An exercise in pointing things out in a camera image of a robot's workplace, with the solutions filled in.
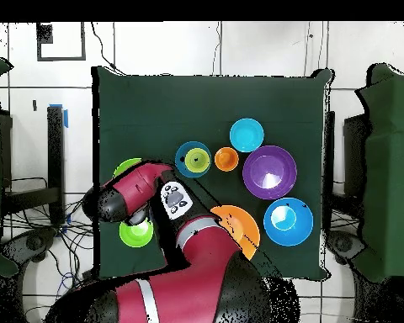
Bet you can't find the translucent blue ridged bowl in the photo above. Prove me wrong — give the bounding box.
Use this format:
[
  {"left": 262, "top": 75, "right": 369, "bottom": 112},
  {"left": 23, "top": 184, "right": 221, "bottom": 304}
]
[{"left": 174, "top": 140, "right": 212, "bottom": 178}]

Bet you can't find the purple bowl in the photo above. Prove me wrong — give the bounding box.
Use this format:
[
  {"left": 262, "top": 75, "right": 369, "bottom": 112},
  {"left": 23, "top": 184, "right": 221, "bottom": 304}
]
[{"left": 242, "top": 145, "right": 298, "bottom": 201}]

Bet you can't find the large green bowl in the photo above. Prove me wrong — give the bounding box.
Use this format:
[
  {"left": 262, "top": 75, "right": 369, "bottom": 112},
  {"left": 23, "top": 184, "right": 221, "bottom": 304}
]
[{"left": 112, "top": 157, "right": 143, "bottom": 179}]

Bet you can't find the black square floor frame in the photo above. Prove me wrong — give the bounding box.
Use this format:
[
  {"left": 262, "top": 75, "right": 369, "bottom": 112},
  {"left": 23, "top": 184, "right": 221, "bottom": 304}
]
[{"left": 36, "top": 22, "right": 87, "bottom": 62}]

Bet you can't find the small light blue bowl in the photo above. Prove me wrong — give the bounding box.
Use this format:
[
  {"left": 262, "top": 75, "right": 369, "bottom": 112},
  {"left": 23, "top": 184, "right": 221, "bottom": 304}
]
[{"left": 229, "top": 117, "right": 266, "bottom": 153}]

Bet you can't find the yellow cup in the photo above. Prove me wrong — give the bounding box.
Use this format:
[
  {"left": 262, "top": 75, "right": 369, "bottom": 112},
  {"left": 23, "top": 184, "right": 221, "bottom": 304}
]
[{"left": 183, "top": 147, "right": 210, "bottom": 174}]

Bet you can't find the large orange bowl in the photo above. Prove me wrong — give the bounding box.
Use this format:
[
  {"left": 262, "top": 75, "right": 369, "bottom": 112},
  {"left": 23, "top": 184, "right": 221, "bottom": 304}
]
[{"left": 210, "top": 204, "right": 261, "bottom": 262}]

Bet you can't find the dark green tablecloth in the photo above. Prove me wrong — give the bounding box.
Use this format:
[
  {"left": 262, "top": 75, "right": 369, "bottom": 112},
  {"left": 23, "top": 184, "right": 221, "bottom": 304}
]
[{"left": 92, "top": 65, "right": 334, "bottom": 280}]

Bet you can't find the black metal stand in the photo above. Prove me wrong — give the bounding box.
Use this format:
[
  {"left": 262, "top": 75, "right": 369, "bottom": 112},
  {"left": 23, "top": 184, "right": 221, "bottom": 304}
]
[{"left": 1, "top": 105, "right": 66, "bottom": 225}]

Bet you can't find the large blue bowl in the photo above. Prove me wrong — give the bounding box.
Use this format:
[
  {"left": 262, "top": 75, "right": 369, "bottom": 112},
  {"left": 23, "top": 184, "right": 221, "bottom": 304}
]
[{"left": 263, "top": 197, "right": 315, "bottom": 247}]

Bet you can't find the small green bowl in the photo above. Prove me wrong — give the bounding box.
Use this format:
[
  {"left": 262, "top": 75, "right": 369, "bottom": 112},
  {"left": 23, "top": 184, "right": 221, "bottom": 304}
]
[{"left": 119, "top": 217, "right": 155, "bottom": 249}]

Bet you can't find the orange cup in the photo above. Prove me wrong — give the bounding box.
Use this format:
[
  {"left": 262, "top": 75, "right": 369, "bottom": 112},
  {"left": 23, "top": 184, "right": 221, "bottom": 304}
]
[{"left": 214, "top": 146, "right": 240, "bottom": 172}]

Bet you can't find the dark grey seat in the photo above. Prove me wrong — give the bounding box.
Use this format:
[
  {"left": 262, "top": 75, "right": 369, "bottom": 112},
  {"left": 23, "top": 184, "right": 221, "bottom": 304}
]
[{"left": 326, "top": 230, "right": 365, "bottom": 267}]

